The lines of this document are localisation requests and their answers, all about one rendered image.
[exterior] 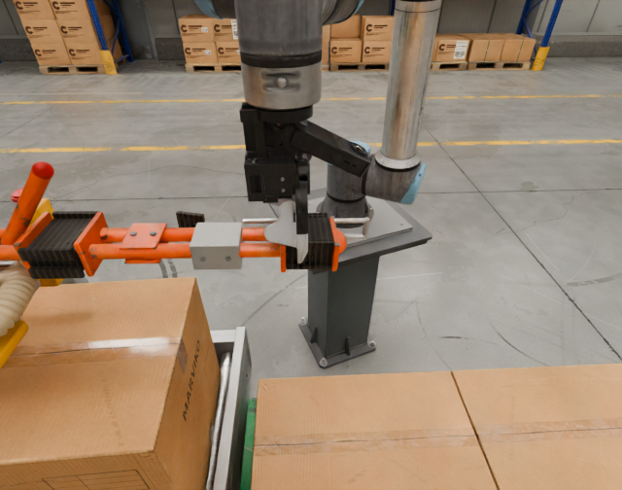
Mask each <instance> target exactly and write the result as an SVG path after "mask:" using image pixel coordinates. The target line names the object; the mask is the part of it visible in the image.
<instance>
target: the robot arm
mask: <svg viewBox="0 0 622 490"><path fill-rule="evenodd" d="M194 1H195V3H196V5H197V6H198V8H199V9H200V10H201V11H202V12H203V13H204V14H205V15H206V16H208V17H212V18H218V19H224V18H234V19H236V24H237V33H238V42H239V51H240V57H241V61H240V62H241V71H242V80H243V89H244V98H245V101H246V102H242V108H241V109H240V111H239V113H240V121H241V122H242V123H243V128H244V137H245V145H246V154H245V162H244V170H245V178H246V186H247V194H248V201H263V203H270V204H271V205H276V206H280V217H279V220H278V221H276V222H275V223H273V224H271V225H269V226H267V227H266V228H265V229H264V236H265V238H266V239H267V240H268V241H270V242H274V243H279V244H284V245H288V246H293V247H295V248H296V249H297V263H302V262H303V260H304V258H305V256H306V254H307V253H308V197H307V195H308V194H310V162H309V160H310V159H311V157H312V156H313V157H315V158H319V159H321V160H323V161H325V162H327V163H328V173H327V194H326V196H325V199H324V201H323V203H322V206H321V213H328V217H329V218H330V217H333V218H366V217H368V214H369V206H368V203H367V200H366V195H367V196H371V197H375V198H380V199H384V200H389V201H392V202H397V203H403V204H412V203H413V202H414V200H415V198H416V196H417V193H418V190H419V189H420V186H421V183H422V180H423V177H424V174H425V170H426V166H427V165H426V164H425V163H423V162H420V161H421V155H420V153H419V152H418V151H417V150H416V148H417V142H418V136H419V130H420V125H421V119H422V114H423V108H424V102H425V96H426V90H427V84H428V78H429V73H430V67H431V61H432V51H433V45H434V39H435V33H436V28H437V22H438V16H439V10H440V4H441V0H396V5H395V16H394V26H393V37H392V46H391V57H390V68H389V78H388V88H387V98H386V109H385V120H384V129H383V140H382V147H381V148H380V149H378V150H377V151H376V153H375V154H372V153H371V152H370V147H369V146H368V145H367V144H366V143H364V142H360V141H349V140H347V139H345V138H343V137H341V136H339V135H337V134H335V133H333V132H331V131H329V130H327V129H325V128H322V127H320V126H318V125H316V124H314V123H312V122H310V121H308V120H307V119H309V118H311V117H312V116H313V105H314V104H315V103H317V102H319V100H320V99H321V92H322V37H323V26H325V25H329V24H332V23H333V24H337V23H341V22H344V21H346V20H347V19H348V18H350V17H351V16H352V15H353V14H355V13H356V12H357V11H358V9H359V8H360V7H361V5H362V4H363V1H364V0H194ZM278 123H279V124H278ZM248 158H250V159H251V160H248ZM294 210H295V223H294Z"/></svg>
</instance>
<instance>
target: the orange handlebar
mask: <svg viewBox="0 0 622 490"><path fill-rule="evenodd" d="M166 225H167V223H151V224H132V226H131V227H104V228H102V229H101V230H100V239H101V241H102V242H121V244H91V245H90V246H89V248H88V254H89V257H90V258H91V259H93V260H116V259H125V261H124V263H160V262H161V259H191V256H192V254H191V253H190V243H168V242H191V239H192V236H193V233H194V230H195V227H166ZM264 229H265V227H243V228H242V239H243V241H268V240H267V239H266V238H265V236H264ZM4 231H5V228H0V238H2V236H3V234H4ZM337 235H338V239H339V244H340V249H339V254H341V253H343V251H344V250H345V249H346V247H347V239H346V236H345V235H344V233H343V232H341V231H340V230H339V229H337ZM239 256H240V258H281V255H280V244H279V243H274V242H272V243H240V251H239ZM0 261H21V259H20V257H19V255H18V254H17V251H16V249H15V248H14V246H13V245H0Z"/></svg>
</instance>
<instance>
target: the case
mask: <svg viewBox="0 0 622 490"><path fill-rule="evenodd" d="M23 312H24V313H23V314H22V315H21V316H19V321H24V322H25V323H26V324H27V326H28V331H27V332H26V334H25V335H24V337H23V338H22V340H21V341H20V342H19V344H18V345H17V347H16V348H15V350H14V351H13V353H12V354H11V356H10V357H9V358H8V360H7V361H6V363H5V364H4V365H3V366H2V367H1V369H0V490H206V487H207V479H208V472H209V464H210V456H211V448H212V440H213V433H214V425H215V417H216V409H217V401H218V394H219V386H220V378H221V370H220V366H219V362H218V359H217V355H216V351H215V347H214V343H213V339H212V336H211V333H210V329H209V325H208V321H207V317H206V314H205V310H204V306H203V302H202V298H201V294H200V292H199V288H198V284H197V280H196V277H178V278H161V279H145V280H128V281H112V282H94V283H78V284H61V285H59V286H57V287H39V289H38V290H37V291H36V292H35V294H34V295H33V298H32V299H31V300H30V302H29V304H28V305H27V308H26V309H25V310H24V311H23Z"/></svg>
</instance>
